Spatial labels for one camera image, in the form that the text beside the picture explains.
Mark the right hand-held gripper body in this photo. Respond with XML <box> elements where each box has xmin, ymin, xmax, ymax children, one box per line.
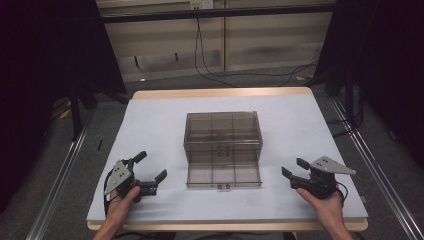
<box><xmin>289</xmin><ymin>155</ymin><xmax>357</xmax><ymax>200</ymax></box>

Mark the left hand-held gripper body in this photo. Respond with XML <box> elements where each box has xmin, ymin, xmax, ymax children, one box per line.
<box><xmin>103</xmin><ymin>158</ymin><xmax>158</xmax><ymax>204</ymax></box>

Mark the clear brown divided drawer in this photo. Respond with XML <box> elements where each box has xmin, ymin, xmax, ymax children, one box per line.
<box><xmin>185</xmin><ymin>152</ymin><xmax>263</xmax><ymax>190</ymax></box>

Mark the clear brown drawer box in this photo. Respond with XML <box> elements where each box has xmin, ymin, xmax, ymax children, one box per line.
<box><xmin>182</xmin><ymin>110</ymin><xmax>264</xmax><ymax>164</ymax></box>

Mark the person's left hand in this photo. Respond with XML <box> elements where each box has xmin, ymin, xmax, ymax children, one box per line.
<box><xmin>105</xmin><ymin>185</ymin><xmax>142</xmax><ymax>232</ymax></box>

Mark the person's right hand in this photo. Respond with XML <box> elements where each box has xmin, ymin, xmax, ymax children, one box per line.
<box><xmin>295</xmin><ymin>187</ymin><xmax>345</xmax><ymax>231</ymax></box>

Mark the white table mat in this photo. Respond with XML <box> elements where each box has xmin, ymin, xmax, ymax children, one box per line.
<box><xmin>86</xmin><ymin>93</ymin><xmax>370</xmax><ymax>224</ymax></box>

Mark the black metal stand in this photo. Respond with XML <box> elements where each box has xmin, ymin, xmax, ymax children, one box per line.
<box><xmin>306</xmin><ymin>66</ymin><xmax>365</xmax><ymax>138</ymax></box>
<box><xmin>68</xmin><ymin>83</ymin><xmax>98</xmax><ymax>142</ymax></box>

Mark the wooden table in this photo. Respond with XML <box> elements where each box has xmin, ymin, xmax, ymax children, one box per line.
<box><xmin>86</xmin><ymin>86</ymin><xmax>370</xmax><ymax>232</ymax></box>

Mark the dark curtain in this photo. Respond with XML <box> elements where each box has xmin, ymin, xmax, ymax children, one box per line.
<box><xmin>313</xmin><ymin>0</ymin><xmax>424</xmax><ymax>168</ymax></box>
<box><xmin>0</xmin><ymin>0</ymin><xmax>128</xmax><ymax>214</ymax></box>

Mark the beige wooden cabinet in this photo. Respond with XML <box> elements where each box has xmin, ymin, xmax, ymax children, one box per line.
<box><xmin>95</xmin><ymin>0</ymin><xmax>337</xmax><ymax>84</ymax></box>

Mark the black horizontal bar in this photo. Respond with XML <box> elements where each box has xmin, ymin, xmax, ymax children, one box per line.
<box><xmin>99</xmin><ymin>3</ymin><xmax>338</xmax><ymax>24</ymax></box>

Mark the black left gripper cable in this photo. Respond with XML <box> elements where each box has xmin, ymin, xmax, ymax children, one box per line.
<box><xmin>103</xmin><ymin>169</ymin><xmax>120</xmax><ymax>218</ymax></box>

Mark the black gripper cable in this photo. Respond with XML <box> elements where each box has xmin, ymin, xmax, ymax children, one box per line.
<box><xmin>103</xmin><ymin>169</ymin><xmax>120</xmax><ymax>218</ymax></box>
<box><xmin>335</xmin><ymin>181</ymin><xmax>350</xmax><ymax>203</ymax></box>

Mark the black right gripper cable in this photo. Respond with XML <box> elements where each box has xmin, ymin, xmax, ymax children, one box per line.
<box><xmin>335</xmin><ymin>181</ymin><xmax>350</xmax><ymax>203</ymax></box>

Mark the metal floor rail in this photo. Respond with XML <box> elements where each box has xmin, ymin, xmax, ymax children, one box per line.
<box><xmin>329</xmin><ymin>97</ymin><xmax>424</xmax><ymax>240</ymax></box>
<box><xmin>25</xmin><ymin>113</ymin><xmax>96</xmax><ymax>240</ymax></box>

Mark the black hanging cable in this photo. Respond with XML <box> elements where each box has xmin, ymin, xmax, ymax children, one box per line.
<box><xmin>193</xmin><ymin>16</ymin><xmax>318</xmax><ymax>88</ymax></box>

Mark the white wall socket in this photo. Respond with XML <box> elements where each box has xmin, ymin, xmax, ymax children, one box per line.
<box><xmin>189</xmin><ymin>0</ymin><xmax>214</xmax><ymax>11</ymax></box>

